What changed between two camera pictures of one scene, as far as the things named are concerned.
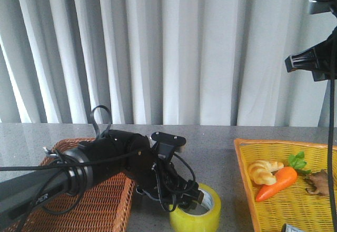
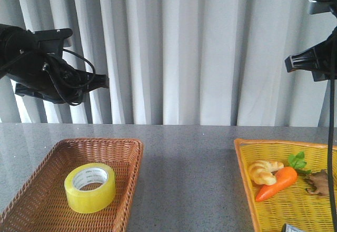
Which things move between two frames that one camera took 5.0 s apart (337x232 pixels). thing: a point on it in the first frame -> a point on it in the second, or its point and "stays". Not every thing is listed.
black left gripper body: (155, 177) -> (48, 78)
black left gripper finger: (192, 197) -> (97, 81)
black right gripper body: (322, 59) stays
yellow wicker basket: (292, 205) stays
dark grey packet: (288, 228) stays
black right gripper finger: (306, 60) stays
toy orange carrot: (284, 175) stays
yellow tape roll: (180, 221) -> (90, 187)
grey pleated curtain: (203, 52) stays
